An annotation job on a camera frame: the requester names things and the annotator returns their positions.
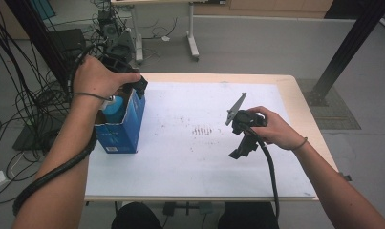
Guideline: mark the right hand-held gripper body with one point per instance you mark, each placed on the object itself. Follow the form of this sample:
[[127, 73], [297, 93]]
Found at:
[[247, 122]]

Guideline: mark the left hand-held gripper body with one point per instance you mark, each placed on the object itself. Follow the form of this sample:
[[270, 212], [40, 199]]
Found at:
[[123, 60]]

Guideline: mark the blue plastic bottle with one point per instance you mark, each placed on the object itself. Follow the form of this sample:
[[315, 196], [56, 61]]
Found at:
[[113, 111]]

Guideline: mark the blue cardboard box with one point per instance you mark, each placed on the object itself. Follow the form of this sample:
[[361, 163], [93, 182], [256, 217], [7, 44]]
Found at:
[[123, 136]]

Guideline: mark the person's right hand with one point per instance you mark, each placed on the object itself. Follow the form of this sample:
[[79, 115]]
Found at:
[[276, 130]]

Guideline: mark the person's left hand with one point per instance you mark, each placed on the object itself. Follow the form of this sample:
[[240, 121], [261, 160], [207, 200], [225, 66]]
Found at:
[[94, 78]]

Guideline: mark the grey computer tower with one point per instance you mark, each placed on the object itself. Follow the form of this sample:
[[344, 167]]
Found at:
[[107, 28]]

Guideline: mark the white table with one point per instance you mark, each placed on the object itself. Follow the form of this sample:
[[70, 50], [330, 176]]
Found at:
[[187, 171]]

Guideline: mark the black equipment box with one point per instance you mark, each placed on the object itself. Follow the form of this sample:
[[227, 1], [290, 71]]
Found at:
[[67, 43]]

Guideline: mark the person's right leg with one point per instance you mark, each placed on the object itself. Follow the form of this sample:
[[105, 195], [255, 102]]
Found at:
[[247, 218]]

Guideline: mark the person's leg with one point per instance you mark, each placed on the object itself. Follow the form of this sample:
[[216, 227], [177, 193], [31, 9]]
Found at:
[[136, 218], [247, 218]]

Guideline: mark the black tape strip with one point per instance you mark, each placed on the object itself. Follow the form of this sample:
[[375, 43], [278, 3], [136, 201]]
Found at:
[[346, 177]]

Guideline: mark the person's left leg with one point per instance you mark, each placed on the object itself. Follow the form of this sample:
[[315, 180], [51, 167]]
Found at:
[[136, 218]]

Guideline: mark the white desk frame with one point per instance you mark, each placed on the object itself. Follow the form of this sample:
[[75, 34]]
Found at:
[[190, 31]]

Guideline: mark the black metal frame post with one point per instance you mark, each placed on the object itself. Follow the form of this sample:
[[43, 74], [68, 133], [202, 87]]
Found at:
[[37, 35], [349, 44]]

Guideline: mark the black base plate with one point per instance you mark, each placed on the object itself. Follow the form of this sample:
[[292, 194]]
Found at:
[[31, 140]]

